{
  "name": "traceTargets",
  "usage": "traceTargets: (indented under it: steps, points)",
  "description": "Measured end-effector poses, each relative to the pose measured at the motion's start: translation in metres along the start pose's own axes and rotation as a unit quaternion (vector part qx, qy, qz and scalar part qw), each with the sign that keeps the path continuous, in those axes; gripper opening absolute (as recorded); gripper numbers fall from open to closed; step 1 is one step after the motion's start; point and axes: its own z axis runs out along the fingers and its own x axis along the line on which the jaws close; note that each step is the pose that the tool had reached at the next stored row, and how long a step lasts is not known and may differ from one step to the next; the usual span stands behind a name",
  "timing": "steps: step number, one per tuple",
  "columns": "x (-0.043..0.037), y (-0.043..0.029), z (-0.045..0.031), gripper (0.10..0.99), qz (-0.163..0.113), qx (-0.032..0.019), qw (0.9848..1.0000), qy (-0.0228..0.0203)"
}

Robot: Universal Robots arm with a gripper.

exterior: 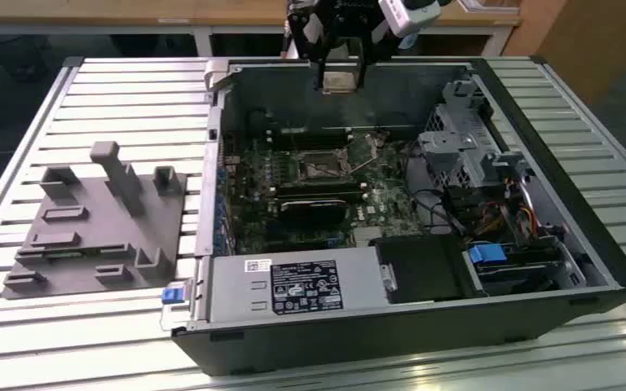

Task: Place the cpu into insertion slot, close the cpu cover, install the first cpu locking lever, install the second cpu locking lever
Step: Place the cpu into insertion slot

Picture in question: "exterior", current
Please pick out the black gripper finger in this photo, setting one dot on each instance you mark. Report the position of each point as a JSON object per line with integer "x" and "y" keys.
{"x": 363, "y": 69}
{"x": 319, "y": 69}

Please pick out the silver CPU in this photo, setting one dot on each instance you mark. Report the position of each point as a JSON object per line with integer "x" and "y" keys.
{"x": 340, "y": 83}

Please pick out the black RAM slot bank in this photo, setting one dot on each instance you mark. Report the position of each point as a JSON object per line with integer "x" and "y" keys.
{"x": 318, "y": 191}
{"x": 312, "y": 138}

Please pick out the metal drive cage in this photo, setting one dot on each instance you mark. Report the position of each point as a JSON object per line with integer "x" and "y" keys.
{"x": 454, "y": 142}

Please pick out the clear plastic tray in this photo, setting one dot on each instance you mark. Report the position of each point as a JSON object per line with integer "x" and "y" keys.
{"x": 488, "y": 4}

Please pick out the green motherboard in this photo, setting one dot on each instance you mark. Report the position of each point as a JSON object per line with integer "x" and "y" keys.
{"x": 394, "y": 195}

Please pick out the black graphics card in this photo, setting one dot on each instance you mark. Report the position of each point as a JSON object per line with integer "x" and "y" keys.
{"x": 312, "y": 212}

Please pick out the silver chipset heatsink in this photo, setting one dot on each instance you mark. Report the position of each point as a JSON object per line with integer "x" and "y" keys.
{"x": 368, "y": 237}

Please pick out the wooden cabinet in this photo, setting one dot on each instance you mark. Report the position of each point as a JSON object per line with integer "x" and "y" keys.
{"x": 590, "y": 45}

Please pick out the wooden desk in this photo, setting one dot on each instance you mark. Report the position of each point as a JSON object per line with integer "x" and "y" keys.
{"x": 100, "y": 10}

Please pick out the black plastic air shroud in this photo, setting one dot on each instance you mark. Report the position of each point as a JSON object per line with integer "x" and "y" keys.
{"x": 422, "y": 269}

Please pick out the blue disk carrier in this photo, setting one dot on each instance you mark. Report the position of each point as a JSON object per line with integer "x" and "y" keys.
{"x": 487, "y": 254}

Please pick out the dark round bin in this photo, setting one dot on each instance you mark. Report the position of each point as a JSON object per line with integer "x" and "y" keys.
{"x": 16, "y": 57}

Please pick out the silver power supply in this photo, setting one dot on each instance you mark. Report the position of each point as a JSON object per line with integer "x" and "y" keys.
{"x": 236, "y": 293}

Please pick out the grey parts rack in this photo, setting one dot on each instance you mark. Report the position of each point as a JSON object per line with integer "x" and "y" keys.
{"x": 100, "y": 244}

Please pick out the blue case latch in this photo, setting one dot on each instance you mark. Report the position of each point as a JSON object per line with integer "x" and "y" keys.
{"x": 171, "y": 295}

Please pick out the green RAM stick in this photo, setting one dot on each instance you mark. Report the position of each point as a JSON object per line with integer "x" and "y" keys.
{"x": 73, "y": 255}

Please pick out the black PC case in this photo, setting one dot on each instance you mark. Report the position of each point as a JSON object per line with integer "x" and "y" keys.
{"x": 399, "y": 346}

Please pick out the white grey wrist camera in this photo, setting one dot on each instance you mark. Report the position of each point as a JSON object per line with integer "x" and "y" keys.
{"x": 404, "y": 18}

